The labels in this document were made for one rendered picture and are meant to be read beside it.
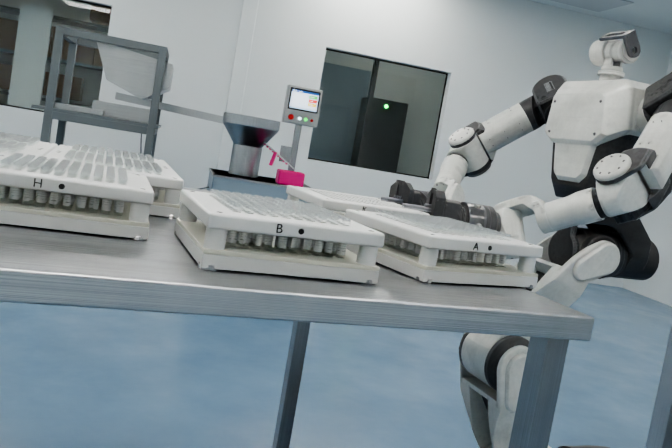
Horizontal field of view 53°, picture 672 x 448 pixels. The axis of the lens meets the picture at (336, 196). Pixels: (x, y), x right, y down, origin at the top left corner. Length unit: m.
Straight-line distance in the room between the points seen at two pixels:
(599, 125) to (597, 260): 0.33
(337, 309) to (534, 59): 6.96
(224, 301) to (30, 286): 0.20
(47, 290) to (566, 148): 1.35
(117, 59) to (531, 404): 4.13
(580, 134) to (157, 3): 5.49
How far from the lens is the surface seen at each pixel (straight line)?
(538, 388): 1.06
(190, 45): 6.78
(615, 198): 1.49
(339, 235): 0.91
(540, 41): 7.76
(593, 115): 1.74
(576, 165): 1.77
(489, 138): 1.97
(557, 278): 1.72
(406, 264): 1.06
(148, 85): 4.82
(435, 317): 0.90
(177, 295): 0.78
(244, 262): 0.88
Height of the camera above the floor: 1.05
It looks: 4 degrees down
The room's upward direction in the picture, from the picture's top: 10 degrees clockwise
